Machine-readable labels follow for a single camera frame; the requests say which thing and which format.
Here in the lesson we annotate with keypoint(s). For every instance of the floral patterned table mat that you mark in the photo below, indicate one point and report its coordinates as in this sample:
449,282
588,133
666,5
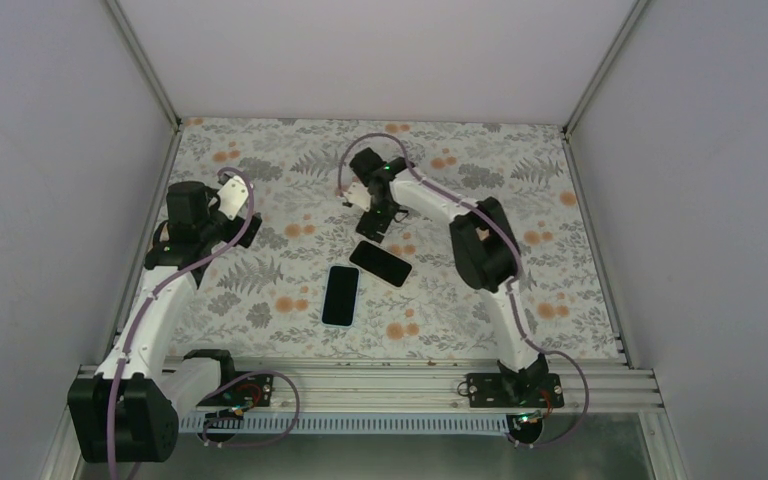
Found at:
265,301

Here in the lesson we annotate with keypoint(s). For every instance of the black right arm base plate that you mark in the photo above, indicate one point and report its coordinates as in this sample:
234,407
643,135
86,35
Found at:
491,390

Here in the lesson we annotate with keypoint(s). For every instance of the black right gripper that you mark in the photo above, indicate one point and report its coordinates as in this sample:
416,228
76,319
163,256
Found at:
379,225

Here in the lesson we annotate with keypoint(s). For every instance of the grey slotted cable duct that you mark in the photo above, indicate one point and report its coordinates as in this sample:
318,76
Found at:
366,423

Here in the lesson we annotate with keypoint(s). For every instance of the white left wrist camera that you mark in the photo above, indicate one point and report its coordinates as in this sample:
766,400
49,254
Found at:
233,196

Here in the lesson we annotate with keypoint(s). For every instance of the aluminium mounting rail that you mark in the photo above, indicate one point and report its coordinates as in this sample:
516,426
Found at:
328,385

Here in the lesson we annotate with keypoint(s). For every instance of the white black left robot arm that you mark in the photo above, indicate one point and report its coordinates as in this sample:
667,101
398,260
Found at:
128,410

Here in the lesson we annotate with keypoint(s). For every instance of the light blue phone case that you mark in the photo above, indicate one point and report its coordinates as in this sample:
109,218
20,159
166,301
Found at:
339,326

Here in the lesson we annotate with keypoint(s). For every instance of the phone in light blue case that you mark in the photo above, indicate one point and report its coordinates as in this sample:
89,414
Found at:
341,295

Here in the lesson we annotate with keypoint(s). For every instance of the black phone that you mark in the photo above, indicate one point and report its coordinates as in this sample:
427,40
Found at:
380,263

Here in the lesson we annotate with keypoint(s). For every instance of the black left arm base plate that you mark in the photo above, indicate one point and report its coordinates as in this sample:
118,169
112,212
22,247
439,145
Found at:
235,401

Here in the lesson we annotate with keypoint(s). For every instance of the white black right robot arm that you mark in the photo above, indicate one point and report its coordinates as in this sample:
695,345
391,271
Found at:
484,249

